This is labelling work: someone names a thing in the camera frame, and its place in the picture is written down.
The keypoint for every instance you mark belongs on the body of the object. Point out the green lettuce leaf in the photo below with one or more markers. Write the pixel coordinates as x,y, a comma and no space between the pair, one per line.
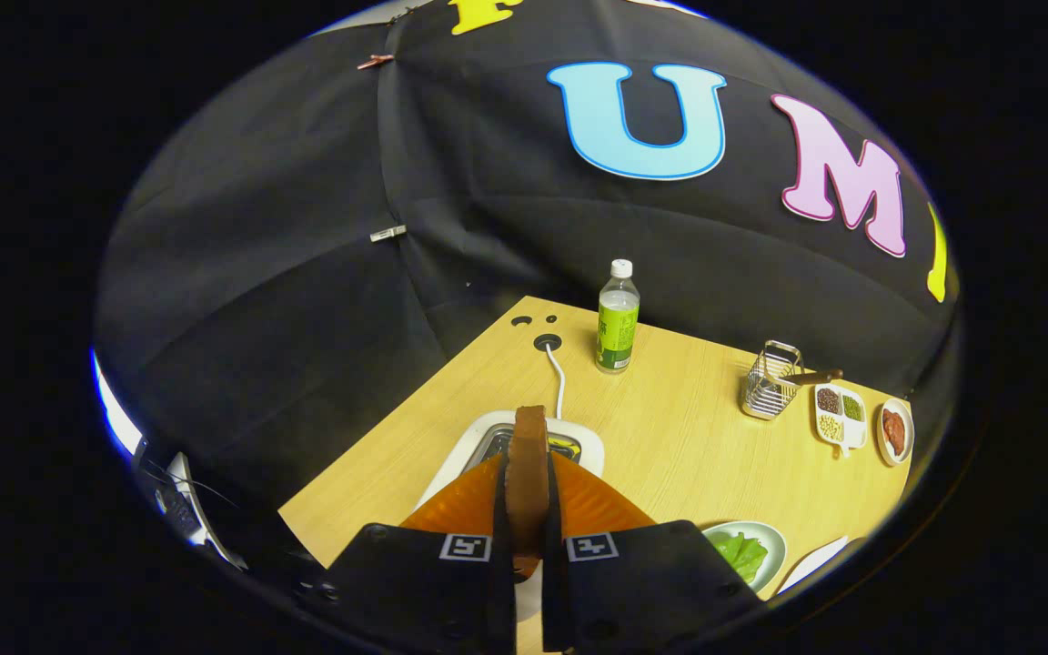
740,555

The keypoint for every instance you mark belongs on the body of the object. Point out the black backdrop cloth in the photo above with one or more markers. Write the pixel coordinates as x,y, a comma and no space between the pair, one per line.
306,273

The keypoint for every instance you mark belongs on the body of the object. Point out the white oval plate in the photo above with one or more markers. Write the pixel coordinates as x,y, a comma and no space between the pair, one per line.
895,460

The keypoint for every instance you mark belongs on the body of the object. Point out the wooden clothes peg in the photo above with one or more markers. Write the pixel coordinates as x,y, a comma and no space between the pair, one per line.
376,61

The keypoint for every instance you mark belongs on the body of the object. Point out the white square plate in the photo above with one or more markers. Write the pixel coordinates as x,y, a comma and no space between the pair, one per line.
815,562

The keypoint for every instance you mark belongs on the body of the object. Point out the pale green round plate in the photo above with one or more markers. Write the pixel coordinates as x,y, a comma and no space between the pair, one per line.
774,546

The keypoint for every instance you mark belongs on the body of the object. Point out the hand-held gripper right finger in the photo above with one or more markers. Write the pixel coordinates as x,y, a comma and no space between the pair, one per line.
553,518

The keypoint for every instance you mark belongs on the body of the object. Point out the white toaster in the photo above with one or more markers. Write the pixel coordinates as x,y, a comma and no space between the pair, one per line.
465,450

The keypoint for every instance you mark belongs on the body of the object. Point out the plain bread slice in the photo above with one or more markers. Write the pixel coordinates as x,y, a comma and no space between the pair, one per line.
527,482

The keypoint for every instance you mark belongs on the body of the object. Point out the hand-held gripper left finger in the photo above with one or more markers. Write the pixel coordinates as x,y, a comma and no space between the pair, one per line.
502,546

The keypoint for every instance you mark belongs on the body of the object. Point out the red meat piece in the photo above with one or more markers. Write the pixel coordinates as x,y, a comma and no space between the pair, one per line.
893,432

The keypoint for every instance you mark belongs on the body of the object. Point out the green label water bottle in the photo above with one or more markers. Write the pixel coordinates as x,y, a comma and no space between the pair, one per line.
618,332

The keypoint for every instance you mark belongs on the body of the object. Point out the white divided bean dish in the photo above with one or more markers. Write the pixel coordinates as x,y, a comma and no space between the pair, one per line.
841,428

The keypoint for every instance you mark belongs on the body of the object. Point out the white clip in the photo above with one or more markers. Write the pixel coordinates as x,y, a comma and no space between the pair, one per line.
387,234

